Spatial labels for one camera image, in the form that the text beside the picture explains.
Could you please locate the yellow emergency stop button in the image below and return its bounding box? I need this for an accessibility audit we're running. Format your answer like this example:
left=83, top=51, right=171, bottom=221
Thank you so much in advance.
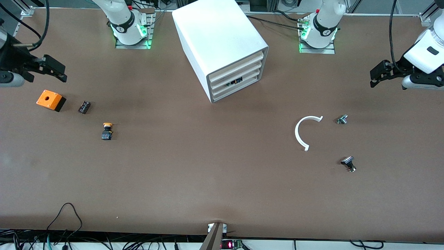
left=101, top=122, right=114, bottom=141

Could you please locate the white plastic drawer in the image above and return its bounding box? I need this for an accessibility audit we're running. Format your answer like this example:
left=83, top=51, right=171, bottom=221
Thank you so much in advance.
left=212, top=75, right=261, bottom=102
left=209, top=60, right=267, bottom=90
left=211, top=68, right=264, bottom=97
left=208, top=52, right=267, bottom=84

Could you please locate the white drawer cabinet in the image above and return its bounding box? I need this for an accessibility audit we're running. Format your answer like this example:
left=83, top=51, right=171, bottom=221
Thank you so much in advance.
left=172, top=0, right=270, bottom=104

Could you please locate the orange box with hole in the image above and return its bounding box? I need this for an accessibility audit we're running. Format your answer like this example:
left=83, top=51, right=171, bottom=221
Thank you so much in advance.
left=36, top=90, right=67, bottom=113

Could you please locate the small device with red display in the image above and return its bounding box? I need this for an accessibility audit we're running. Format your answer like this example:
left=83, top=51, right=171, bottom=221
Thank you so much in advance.
left=221, top=239, right=244, bottom=250

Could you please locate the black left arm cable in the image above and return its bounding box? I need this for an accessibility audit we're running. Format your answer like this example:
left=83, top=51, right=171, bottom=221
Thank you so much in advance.
left=389, top=0, right=399, bottom=68

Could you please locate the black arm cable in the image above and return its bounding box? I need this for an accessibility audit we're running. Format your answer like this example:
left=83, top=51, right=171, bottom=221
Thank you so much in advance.
left=0, top=0, right=50, bottom=49
left=389, top=0, right=399, bottom=68

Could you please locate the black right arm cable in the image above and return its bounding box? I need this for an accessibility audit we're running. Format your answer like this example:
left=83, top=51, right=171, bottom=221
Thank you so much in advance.
left=0, top=0, right=50, bottom=49

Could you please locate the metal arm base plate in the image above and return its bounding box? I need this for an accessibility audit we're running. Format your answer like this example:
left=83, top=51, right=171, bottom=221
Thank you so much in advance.
left=298, top=14, right=336, bottom=54
left=114, top=9, right=155, bottom=50

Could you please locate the black switch with white face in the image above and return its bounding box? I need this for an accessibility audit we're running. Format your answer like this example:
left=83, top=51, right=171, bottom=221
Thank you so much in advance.
left=341, top=156, right=357, bottom=173

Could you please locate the white semicircular plastic bracket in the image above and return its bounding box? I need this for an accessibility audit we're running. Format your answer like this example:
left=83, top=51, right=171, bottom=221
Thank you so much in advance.
left=295, top=116, right=324, bottom=152

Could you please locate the black power cable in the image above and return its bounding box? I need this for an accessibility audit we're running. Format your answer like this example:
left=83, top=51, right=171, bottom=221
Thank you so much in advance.
left=245, top=10, right=307, bottom=31

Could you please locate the looped black cable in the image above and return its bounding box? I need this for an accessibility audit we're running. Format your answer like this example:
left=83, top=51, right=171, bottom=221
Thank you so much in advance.
left=46, top=203, right=84, bottom=250

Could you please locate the tangled black cable bundle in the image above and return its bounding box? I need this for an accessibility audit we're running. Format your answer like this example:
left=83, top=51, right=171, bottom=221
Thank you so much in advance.
left=0, top=229, right=208, bottom=250

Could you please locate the short black cable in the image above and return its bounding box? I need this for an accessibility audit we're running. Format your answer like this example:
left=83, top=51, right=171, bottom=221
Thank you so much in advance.
left=349, top=240, right=384, bottom=250

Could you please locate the small silver metal bracket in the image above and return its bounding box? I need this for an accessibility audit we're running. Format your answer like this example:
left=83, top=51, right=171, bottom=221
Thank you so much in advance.
left=207, top=223, right=228, bottom=234

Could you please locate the brown wooden post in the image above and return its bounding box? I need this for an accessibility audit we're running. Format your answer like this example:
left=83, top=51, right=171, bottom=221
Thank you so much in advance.
left=199, top=222, right=224, bottom=250

